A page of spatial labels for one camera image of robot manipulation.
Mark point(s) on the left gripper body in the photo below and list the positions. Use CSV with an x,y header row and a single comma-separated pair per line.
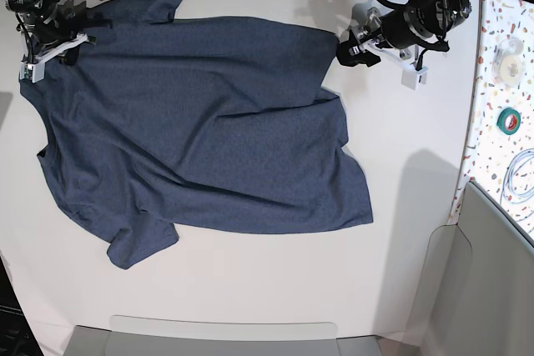
x,y
392,36

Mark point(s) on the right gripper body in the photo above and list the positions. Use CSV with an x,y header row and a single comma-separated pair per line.
x,y
61,49

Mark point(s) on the navy blue t-shirt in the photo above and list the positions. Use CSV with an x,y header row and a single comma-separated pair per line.
x,y
219,123

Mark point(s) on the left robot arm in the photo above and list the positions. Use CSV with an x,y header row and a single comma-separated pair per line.
x,y
433,19

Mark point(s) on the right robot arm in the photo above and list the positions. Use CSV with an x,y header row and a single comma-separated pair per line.
x,y
47,33

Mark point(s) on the clear tape roll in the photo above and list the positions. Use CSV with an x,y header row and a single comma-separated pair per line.
x,y
508,66

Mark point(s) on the green tape roll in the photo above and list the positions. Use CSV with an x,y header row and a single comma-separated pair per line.
x,y
509,121

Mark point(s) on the confetti patterned side cloth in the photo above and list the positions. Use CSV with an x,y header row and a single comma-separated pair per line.
x,y
502,165

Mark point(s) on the grey bin right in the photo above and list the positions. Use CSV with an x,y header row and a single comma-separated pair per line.
x,y
484,301

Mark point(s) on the grey tray bottom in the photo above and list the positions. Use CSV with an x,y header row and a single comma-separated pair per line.
x,y
151,336

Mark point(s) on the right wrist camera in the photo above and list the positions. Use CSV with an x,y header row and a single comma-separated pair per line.
x,y
33,72

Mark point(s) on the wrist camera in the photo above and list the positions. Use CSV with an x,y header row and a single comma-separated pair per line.
x,y
412,78
33,72

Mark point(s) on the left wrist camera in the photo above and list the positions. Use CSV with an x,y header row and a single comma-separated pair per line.
x,y
412,78

